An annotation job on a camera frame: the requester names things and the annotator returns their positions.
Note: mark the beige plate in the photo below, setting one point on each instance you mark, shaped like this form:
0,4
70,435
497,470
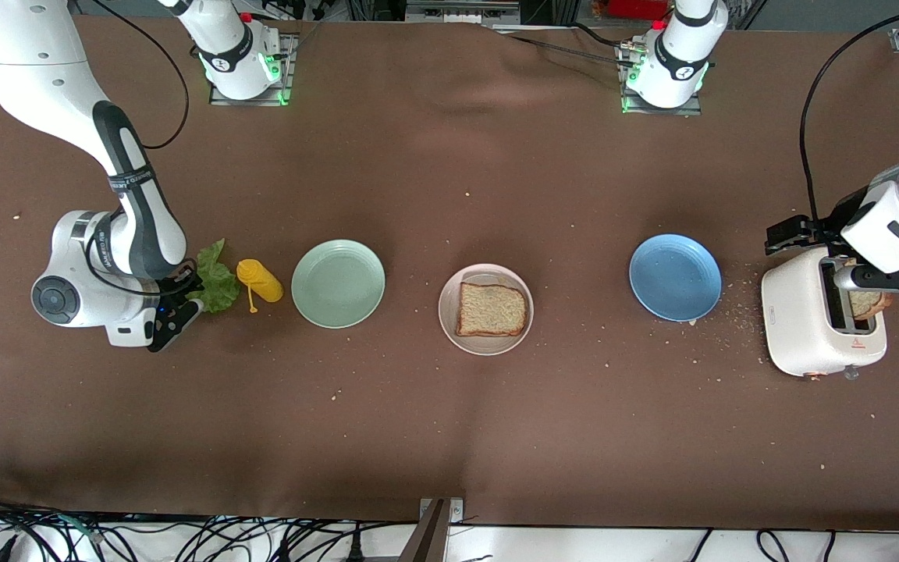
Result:
449,332

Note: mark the blue plate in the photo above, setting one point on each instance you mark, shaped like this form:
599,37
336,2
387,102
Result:
674,278

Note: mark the green lettuce leaf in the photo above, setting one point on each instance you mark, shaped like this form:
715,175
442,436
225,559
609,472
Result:
219,285

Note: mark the red box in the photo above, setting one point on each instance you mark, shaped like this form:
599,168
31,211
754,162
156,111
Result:
637,8

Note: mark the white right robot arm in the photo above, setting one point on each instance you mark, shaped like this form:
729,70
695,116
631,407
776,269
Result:
36,78

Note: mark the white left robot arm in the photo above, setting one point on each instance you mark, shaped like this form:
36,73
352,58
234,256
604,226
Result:
680,55

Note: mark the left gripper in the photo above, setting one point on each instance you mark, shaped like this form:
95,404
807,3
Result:
830,226

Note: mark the mint green plate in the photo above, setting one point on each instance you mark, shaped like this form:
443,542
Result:
338,283

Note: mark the yellow squeeze bottle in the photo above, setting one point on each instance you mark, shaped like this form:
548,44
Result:
262,282

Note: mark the brown bread slice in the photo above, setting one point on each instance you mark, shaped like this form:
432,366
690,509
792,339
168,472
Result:
869,303
492,310

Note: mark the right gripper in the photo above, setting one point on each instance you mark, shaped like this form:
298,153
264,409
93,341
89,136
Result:
182,289

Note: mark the white toaster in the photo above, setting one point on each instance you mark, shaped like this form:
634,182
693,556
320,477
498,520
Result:
793,312

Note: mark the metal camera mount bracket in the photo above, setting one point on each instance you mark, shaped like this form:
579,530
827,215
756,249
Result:
428,538

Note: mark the brown tablecloth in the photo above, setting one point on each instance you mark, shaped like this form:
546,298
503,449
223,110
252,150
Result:
449,437

